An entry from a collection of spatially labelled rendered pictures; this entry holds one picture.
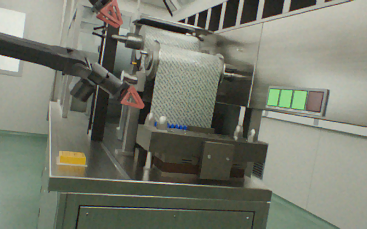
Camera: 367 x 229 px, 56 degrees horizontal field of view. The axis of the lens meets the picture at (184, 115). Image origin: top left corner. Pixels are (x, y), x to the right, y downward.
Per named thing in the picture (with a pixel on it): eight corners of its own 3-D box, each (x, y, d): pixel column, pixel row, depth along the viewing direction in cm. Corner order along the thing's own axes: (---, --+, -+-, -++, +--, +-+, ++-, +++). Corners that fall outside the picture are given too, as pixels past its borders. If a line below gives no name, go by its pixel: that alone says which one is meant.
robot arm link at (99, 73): (91, 62, 106) (94, 57, 111) (78, 79, 107) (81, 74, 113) (110, 76, 108) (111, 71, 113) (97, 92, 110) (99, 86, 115)
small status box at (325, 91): (264, 107, 111) (268, 85, 111) (266, 107, 111) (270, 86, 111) (321, 116, 88) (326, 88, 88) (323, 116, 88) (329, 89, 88)
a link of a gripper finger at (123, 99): (139, 116, 111) (114, 99, 108) (134, 114, 118) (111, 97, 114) (151, 99, 112) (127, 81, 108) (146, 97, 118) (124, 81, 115)
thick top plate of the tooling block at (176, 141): (135, 142, 114) (138, 123, 114) (240, 152, 129) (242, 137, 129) (148, 151, 99) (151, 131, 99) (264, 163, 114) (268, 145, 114)
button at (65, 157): (58, 158, 104) (59, 150, 103) (82, 160, 106) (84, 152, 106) (59, 163, 97) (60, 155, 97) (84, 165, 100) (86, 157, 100)
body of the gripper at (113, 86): (118, 101, 108) (98, 87, 106) (113, 99, 118) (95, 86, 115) (130, 84, 109) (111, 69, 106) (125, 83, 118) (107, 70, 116)
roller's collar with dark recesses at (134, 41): (123, 48, 147) (125, 33, 147) (137, 50, 149) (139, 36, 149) (126, 46, 141) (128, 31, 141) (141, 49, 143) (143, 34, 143)
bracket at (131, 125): (113, 151, 128) (126, 69, 126) (130, 153, 130) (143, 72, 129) (115, 154, 123) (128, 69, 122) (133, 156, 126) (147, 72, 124)
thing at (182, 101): (147, 126, 119) (156, 73, 118) (208, 133, 128) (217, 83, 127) (148, 126, 119) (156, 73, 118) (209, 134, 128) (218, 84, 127)
